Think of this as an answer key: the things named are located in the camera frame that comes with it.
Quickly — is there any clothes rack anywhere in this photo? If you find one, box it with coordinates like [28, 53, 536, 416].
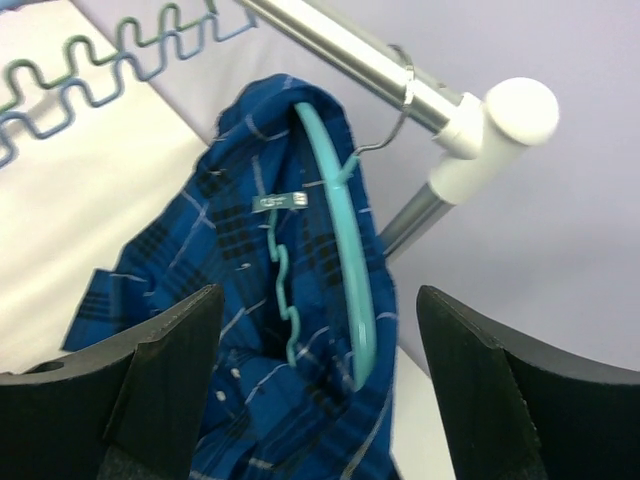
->
[241, 1, 559, 260]

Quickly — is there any light blue hanger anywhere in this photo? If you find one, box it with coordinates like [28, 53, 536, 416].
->
[0, 9, 259, 169]

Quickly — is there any blue plaid shirt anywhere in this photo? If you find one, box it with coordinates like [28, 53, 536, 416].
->
[63, 74, 397, 479]

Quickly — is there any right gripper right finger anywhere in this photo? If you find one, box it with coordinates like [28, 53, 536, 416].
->
[417, 286, 639, 479]

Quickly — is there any teal hanger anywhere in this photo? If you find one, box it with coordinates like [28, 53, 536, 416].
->
[252, 44, 416, 391]

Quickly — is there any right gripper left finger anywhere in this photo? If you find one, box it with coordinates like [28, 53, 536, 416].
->
[1, 286, 224, 479]

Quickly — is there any mint green hanger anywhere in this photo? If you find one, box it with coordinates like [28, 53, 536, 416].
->
[0, 0, 221, 114]

